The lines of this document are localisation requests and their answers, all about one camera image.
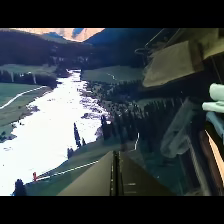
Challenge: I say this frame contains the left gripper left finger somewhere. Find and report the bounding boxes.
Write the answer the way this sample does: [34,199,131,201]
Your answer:
[57,150,116,197]

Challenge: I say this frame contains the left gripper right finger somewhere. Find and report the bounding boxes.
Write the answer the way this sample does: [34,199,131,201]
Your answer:
[118,151,175,197]

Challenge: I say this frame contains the light blue shirt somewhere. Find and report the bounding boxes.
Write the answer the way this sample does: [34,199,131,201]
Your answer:
[201,82,224,115]

